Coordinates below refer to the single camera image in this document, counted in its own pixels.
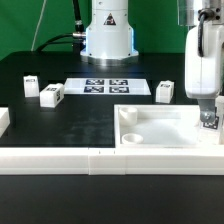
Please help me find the white front fence wall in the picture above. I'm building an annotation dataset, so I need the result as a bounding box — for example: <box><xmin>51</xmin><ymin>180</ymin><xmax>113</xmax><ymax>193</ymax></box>
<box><xmin>0</xmin><ymin>146</ymin><xmax>224</xmax><ymax>175</ymax></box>

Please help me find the white square tabletop part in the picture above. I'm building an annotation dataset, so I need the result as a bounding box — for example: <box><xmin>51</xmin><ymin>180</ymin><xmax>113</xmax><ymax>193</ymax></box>
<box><xmin>114</xmin><ymin>105</ymin><xmax>224</xmax><ymax>148</ymax></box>

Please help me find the white fence wall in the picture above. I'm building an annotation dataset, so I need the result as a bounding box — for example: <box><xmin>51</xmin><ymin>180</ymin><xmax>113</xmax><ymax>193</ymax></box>
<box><xmin>0</xmin><ymin>146</ymin><xmax>224</xmax><ymax>175</ymax></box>
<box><xmin>0</xmin><ymin>107</ymin><xmax>10</xmax><ymax>137</ymax></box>

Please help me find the white thin cable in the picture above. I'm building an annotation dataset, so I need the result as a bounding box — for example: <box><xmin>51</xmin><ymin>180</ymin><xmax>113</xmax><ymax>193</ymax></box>
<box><xmin>30</xmin><ymin>0</ymin><xmax>48</xmax><ymax>52</ymax></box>

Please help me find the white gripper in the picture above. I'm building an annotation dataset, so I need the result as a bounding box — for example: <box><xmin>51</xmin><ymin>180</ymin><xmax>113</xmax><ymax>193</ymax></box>
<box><xmin>185</xmin><ymin>22</ymin><xmax>224</xmax><ymax>123</ymax></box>

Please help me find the black cable bundle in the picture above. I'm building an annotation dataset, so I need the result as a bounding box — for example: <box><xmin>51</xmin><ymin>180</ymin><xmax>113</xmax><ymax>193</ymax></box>
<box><xmin>35</xmin><ymin>0</ymin><xmax>88</xmax><ymax>54</ymax></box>

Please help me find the white left fence wall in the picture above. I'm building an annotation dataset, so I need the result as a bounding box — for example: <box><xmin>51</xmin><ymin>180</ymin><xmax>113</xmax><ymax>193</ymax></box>
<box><xmin>0</xmin><ymin>107</ymin><xmax>10</xmax><ymax>137</ymax></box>

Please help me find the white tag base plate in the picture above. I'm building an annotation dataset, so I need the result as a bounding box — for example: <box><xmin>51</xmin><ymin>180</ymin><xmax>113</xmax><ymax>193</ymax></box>
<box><xmin>65</xmin><ymin>78</ymin><xmax>151</xmax><ymax>95</ymax></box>

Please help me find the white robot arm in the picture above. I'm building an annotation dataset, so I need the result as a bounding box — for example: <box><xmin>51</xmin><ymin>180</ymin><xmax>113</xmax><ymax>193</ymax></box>
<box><xmin>81</xmin><ymin>0</ymin><xmax>224</xmax><ymax>123</ymax></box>

